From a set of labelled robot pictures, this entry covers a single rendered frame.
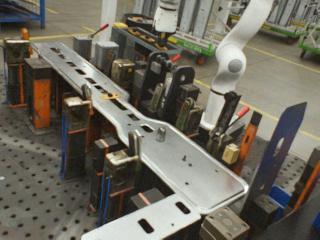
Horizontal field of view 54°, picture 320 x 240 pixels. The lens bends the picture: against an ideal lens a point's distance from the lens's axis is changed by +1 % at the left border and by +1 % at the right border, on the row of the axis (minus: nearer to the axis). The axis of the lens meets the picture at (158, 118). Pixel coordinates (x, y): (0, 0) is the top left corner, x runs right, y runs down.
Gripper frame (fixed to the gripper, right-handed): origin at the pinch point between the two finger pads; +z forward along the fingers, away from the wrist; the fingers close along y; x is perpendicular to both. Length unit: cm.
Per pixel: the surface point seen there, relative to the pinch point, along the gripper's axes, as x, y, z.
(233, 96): 61, -1, -2
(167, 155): 62, 17, 19
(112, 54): -5.2, 21.7, 9.1
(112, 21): -353, -61, 77
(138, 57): -11.3, 6.5, 12.0
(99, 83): 7.8, 29.4, 18.6
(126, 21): -247, -53, 50
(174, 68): 29.7, 5.3, 1.3
